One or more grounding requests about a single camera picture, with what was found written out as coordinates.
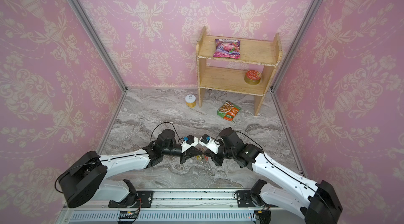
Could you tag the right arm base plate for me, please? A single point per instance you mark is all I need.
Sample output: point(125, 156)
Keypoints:
point(248, 199)

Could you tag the aluminium front rail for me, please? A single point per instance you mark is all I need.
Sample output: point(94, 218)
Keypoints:
point(180, 206)

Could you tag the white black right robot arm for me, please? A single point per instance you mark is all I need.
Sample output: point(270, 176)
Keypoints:
point(315, 203)

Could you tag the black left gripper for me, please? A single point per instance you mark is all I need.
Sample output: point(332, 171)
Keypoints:
point(188, 155)

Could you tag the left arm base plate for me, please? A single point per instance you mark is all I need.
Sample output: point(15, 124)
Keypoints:
point(142, 198)

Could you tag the pink snack packet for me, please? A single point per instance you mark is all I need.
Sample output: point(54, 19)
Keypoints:
point(227, 48)

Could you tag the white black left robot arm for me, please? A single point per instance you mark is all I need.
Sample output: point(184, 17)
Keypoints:
point(89, 178)

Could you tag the green orange noodle packet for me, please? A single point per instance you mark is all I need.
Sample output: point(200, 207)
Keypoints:
point(228, 111)

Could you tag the red-lidded gold tin can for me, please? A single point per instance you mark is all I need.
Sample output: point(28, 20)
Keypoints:
point(252, 77)

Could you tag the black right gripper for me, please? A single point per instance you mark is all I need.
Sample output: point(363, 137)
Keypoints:
point(216, 156)

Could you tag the white-lidded yellow can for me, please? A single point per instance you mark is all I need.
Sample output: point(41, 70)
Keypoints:
point(190, 100)

